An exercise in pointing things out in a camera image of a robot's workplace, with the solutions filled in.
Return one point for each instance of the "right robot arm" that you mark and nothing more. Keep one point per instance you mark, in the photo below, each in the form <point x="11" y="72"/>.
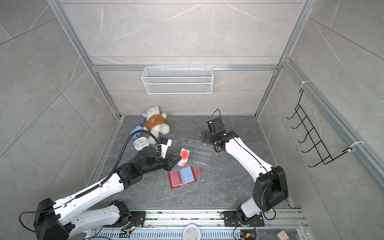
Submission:
<point x="270" y="187"/>

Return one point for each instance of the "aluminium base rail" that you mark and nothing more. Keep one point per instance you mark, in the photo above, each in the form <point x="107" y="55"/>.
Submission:
<point x="174" y="224"/>

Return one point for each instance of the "pink white credit card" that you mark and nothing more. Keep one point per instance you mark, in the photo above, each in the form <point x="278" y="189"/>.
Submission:
<point x="184" y="158"/>

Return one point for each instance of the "red leather card holder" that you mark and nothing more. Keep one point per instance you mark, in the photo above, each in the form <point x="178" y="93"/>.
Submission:
<point x="183" y="177"/>

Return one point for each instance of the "blue small bottle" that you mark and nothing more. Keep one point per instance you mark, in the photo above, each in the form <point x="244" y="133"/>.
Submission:
<point x="135" y="132"/>

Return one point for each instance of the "white wire mesh basket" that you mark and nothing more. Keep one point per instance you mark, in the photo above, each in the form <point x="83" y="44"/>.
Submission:
<point x="178" y="80"/>

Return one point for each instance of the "pink block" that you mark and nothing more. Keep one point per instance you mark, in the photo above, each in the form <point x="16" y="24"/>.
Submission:
<point x="282" y="235"/>

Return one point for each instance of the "clear acrylic card stand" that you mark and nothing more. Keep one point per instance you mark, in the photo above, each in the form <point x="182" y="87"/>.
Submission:
<point x="200" y="153"/>

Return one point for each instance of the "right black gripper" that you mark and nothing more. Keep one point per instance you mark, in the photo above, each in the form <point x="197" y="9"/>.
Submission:
<point x="208" y="133"/>

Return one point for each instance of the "white round clock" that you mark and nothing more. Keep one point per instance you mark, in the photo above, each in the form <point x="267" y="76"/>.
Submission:
<point x="192" y="232"/>

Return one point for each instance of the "black wire hook rack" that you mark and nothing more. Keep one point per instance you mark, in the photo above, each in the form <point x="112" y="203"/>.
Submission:
<point x="313" y="136"/>

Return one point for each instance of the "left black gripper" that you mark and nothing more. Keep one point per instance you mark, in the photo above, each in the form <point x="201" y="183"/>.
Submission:
<point x="170" y="163"/>

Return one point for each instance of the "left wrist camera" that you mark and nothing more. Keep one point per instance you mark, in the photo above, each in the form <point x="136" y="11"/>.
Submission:
<point x="164" y="143"/>

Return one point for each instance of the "white teddy bear orange shirt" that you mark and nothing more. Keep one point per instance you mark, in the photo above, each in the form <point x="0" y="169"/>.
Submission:
<point x="156" y="122"/>

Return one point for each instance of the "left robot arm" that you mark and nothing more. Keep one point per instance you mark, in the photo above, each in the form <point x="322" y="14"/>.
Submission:
<point x="67" y="217"/>

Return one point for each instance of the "light blue alarm clock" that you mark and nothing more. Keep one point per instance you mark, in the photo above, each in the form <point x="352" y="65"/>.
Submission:
<point x="141" y="143"/>

